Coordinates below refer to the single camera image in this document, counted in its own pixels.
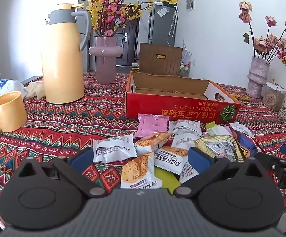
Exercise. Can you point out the wall poster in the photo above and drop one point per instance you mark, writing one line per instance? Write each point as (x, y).
(190, 2)

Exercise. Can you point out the beige crumpled cloth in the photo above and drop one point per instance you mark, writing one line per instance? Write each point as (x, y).
(35, 88)

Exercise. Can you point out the red cardboard box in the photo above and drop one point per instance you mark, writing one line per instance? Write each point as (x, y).
(172, 106)

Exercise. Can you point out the dried rose bouquet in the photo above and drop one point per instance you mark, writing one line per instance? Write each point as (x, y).
(261, 44)

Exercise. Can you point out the yellow thermos jug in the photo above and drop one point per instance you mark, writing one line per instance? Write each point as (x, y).
(61, 66)

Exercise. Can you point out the yellow ceramic mug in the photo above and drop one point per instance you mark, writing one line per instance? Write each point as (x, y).
(9, 113)

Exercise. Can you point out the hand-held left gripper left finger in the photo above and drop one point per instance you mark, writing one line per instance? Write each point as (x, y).
(82, 159)

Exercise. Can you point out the pink and yellow blossom bouquet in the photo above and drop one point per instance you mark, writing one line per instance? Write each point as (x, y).
(113, 7)

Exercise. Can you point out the patterned red tablecloth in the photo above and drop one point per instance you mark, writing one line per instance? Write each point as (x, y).
(59, 128)

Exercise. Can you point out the clear container beige contents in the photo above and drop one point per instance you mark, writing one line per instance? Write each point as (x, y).
(272, 98)

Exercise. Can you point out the grey refrigerator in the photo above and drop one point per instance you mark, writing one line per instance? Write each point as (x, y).
(157, 29)

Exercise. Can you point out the white blue plastic bag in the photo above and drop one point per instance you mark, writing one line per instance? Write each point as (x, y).
(8, 86)

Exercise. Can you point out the brown wooden chair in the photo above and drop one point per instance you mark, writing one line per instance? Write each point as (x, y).
(152, 64)

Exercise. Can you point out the pile of assorted snack packets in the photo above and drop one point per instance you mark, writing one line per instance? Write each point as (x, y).
(113, 148)

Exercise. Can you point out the mauve textured vase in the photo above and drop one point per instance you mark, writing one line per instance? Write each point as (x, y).
(256, 79)

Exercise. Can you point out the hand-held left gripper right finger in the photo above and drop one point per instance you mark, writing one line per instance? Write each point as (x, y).
(199, 159)

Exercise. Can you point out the brown flat phone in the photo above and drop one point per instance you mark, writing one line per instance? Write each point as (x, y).
(33, 78)

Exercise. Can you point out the hanging white umbrella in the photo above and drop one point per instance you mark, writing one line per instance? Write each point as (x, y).
(173, 21)

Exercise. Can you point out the dark door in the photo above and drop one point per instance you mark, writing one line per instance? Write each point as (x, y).
(130, 54)

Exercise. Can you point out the paper sheet on refrigerator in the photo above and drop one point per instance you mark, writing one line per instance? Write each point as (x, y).
(162, 11)

